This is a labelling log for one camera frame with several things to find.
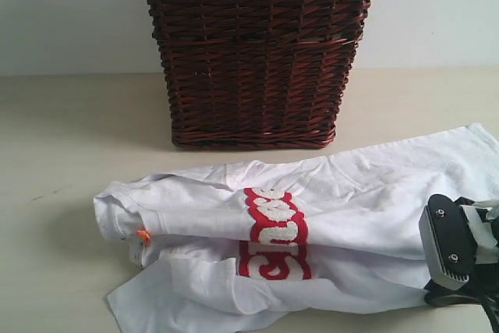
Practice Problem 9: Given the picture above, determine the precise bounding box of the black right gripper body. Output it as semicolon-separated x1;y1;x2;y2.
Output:
423;197;499;307

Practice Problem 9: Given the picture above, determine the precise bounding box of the dark brown wicker basket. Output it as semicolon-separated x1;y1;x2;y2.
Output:
147;0;371;149

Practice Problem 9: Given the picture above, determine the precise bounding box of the white t-shirt red lettering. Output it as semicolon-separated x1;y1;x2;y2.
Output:
94;124;498;332

